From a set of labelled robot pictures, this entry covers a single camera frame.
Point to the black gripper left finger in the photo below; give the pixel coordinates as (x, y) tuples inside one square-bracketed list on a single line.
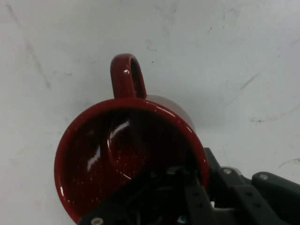
[(192, 201)]

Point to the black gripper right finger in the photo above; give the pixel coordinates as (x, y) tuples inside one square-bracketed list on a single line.
[(246, 201)]

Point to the red ceramic mug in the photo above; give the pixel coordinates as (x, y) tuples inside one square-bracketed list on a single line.
[(98, 152)]

